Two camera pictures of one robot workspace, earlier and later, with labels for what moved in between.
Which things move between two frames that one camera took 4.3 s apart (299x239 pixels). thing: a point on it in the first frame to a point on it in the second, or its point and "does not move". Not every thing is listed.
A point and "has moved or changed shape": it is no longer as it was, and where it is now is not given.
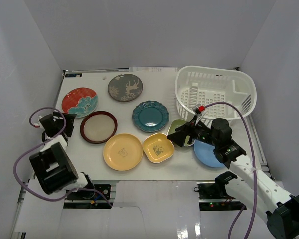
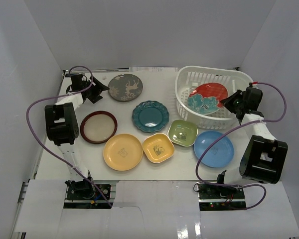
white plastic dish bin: (208, 85) does not move
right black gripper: (189, 129) to (228, 101)
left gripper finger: (57, 115) to (100, 86)
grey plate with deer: (125, 87) does not move
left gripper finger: (70, 119) to (93, 95)
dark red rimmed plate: (98, 127) does not move
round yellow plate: (123, 152) does not move
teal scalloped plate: (150, 116) does not move
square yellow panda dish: (157, 148) does not move
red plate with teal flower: (81, 101) has moved or changed shape
